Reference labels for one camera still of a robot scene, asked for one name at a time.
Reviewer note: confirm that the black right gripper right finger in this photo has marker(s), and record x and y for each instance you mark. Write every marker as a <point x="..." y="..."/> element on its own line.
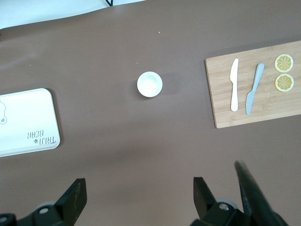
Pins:
<point x="209" y="212"/>

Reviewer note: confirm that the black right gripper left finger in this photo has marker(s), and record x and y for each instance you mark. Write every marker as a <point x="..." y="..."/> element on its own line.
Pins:
<point x="68" y="207"/>

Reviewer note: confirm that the white IKEA cup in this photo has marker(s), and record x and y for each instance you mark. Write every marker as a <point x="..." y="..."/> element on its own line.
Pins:
<point x="149" y="84"/>

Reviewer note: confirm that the white bear print tray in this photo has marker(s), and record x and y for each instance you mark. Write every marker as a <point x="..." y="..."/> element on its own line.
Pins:
<point x="26" y="122"/>

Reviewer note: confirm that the brown leather table mat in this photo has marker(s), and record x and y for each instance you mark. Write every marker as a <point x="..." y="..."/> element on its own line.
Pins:
<point x="141" y="141"/>

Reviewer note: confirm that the bamboo cutting board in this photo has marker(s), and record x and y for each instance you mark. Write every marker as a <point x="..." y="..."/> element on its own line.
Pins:
<point x="265" y="103"/>

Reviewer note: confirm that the white plastic knife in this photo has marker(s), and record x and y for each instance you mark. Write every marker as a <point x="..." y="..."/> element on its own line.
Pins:
<point x="234" y="89"/>

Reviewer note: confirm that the grey plastic knife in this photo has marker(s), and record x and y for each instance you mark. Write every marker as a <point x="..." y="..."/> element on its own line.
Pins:
<point x="254" y="87"/>

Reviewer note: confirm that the yellow lemon slice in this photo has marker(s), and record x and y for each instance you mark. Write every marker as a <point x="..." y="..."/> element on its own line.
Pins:
<point x="284" y="83"/>
<point x="284" y="63"/>

